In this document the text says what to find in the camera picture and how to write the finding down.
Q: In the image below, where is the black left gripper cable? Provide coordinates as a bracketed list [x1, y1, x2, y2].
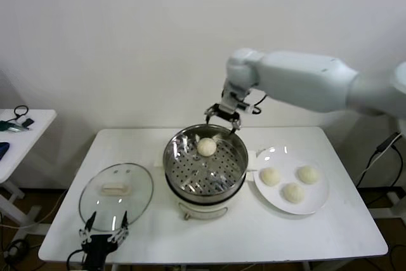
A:
[66, 248, 86, 271]

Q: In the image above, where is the glass lid with white handle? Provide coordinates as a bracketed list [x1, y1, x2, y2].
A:
[78, 162, 155, 233]

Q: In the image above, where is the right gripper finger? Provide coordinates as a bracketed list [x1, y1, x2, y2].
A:
[230, 112, 242, 135]
[204, 105, 220, 125]

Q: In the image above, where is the white round plate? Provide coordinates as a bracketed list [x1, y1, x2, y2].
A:
[252, 146, 330, 215]

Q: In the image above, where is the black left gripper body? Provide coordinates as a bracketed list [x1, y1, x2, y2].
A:
[81, 234, 117, 268]

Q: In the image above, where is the white steamed baozi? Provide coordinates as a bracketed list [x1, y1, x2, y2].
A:
[197, 137, 218, 157]
[259, 167, 282, 187]
[297, 165, 319, 185]
[282, 182, 305, 204]

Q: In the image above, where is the white wall cable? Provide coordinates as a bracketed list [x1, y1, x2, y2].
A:
[364, 126, 406, 170]

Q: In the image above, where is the black power adapter with cable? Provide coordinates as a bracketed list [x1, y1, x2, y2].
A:
[354, 131, 403, 189]

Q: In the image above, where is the floor power strip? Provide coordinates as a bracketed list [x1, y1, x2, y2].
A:
[1, 241, 31, 265]

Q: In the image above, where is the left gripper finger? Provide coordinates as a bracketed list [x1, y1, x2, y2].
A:
[109, 209, 129, 243]
[79, 209, 97, 242]

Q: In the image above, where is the white floor cable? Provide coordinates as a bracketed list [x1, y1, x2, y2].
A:
[0, 190, 69, 230]

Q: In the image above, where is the black loop cord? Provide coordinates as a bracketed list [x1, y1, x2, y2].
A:
[13, 105, 29, 121]

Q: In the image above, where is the stainless steel steamer basket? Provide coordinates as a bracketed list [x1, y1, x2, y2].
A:
[153, 124, 257, 196]

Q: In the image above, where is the white side table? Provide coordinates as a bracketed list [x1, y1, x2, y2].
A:
[0, 109, 57, 246]

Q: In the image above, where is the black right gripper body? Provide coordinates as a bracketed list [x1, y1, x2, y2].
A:
[216, 82, 246, 120]

